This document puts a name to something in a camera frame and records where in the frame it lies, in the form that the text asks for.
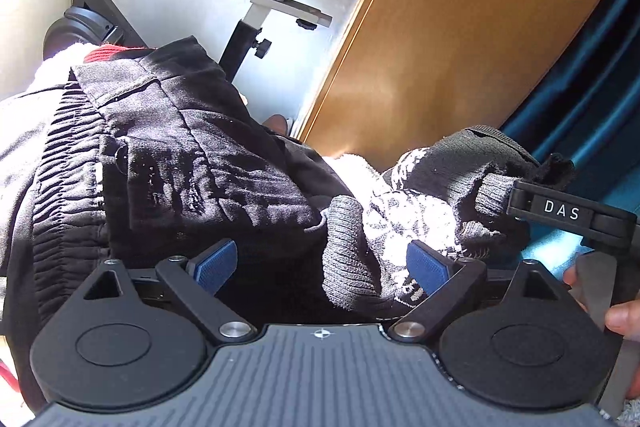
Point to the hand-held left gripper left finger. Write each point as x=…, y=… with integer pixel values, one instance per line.
x=216, y=268

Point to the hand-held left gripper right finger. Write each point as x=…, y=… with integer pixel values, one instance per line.
x=425, y=268

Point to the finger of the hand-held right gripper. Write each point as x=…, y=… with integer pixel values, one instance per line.
x=560, y=209

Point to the black white patterned knit sweater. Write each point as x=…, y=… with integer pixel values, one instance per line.
x=450, y=172

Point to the black pants with elastic waistband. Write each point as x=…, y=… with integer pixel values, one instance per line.
x=200, y=147

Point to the person's right hand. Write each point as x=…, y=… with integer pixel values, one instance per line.
x=625, y=319

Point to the teal curtain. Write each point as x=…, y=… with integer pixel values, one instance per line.
x=600, y=117

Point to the brown wooden board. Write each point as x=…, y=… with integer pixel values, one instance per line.
x=475, y=32

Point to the grey jacket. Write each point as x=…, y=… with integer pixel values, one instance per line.
x=20, y=167

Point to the red knit cloth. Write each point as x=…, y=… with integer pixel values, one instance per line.
x=107, y=54

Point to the white fluffy cloth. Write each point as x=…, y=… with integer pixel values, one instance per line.
x=65, y=59

